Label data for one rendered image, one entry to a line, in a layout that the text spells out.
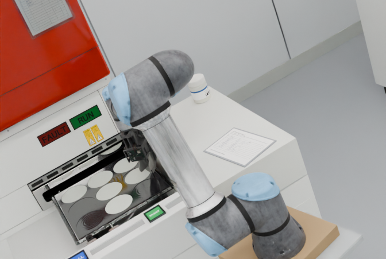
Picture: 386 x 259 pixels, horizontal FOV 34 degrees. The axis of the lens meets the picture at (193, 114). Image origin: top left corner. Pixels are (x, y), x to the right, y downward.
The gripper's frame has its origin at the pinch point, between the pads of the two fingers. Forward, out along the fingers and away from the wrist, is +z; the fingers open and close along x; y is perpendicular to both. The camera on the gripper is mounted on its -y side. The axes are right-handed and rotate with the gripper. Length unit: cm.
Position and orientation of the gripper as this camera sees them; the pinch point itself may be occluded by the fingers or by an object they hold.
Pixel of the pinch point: (151, 168)
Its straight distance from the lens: 223.0
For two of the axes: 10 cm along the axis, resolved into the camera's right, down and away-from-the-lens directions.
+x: 9.3, -2.0, -3.2
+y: -1.7, 5.3, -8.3
